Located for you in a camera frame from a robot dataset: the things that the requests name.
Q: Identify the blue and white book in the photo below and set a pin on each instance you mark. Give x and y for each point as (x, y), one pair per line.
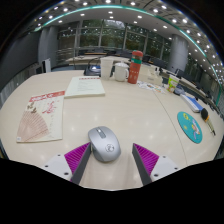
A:
(191, 103)

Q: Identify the round teal printed mouse pad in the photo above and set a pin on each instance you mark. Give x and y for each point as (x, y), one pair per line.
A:
(189, 127)

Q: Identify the green printed paper cup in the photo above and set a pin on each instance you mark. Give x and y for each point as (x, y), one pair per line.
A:
(173, 83)

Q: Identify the colourful sticker sheet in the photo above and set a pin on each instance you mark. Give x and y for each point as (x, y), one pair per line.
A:
(150, 87)

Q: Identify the red white fan-print magazine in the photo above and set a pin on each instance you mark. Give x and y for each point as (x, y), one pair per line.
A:
(41, 116)

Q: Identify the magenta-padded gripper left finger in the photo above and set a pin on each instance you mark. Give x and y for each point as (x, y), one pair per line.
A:
(76, 157)

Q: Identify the white lidded mug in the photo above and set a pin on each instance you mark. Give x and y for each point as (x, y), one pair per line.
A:
(120, 72)

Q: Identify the black microphone with yellow band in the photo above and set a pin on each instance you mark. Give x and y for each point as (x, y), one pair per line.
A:
(205, 115)

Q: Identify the tall white cup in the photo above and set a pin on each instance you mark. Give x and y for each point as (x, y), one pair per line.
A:
(106, 68)

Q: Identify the red bottle with green band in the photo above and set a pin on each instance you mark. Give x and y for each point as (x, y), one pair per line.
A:
(135, 68)

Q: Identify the silver computer mouse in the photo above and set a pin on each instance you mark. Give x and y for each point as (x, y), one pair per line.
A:
(105, 145)

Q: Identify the dark office chairs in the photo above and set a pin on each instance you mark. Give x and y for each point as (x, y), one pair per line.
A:
(180, 72)

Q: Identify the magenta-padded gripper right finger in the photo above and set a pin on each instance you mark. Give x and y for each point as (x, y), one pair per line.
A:
(146, 158)

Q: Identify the dark conference console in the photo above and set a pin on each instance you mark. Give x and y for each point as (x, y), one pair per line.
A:
(179, 90)
(92, 70)

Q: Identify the ceiling lights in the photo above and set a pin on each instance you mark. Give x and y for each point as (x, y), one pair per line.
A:
(107, 1)

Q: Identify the beige cardboard box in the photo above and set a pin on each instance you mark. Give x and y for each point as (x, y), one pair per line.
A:
(151, 75)

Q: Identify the white paper booklet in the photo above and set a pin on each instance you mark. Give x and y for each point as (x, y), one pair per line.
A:
(85, 86)

